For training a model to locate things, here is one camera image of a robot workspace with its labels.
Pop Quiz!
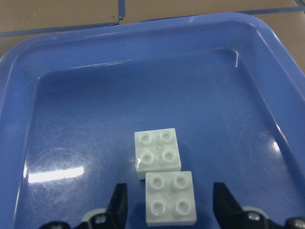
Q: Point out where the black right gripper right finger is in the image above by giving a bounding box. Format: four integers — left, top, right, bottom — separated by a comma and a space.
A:
213, 182, 305, 229

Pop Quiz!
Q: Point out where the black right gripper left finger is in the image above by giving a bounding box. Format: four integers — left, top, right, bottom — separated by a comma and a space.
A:
38, 182, 128, 229

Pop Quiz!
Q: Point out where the white block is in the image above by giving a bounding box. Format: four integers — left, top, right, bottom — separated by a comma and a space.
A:
134, 128, 182, 180
145, 171, 197, 226

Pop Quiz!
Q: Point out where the blue plastic tray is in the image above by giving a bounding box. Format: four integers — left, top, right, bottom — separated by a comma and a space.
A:
0, 13, 305, 229

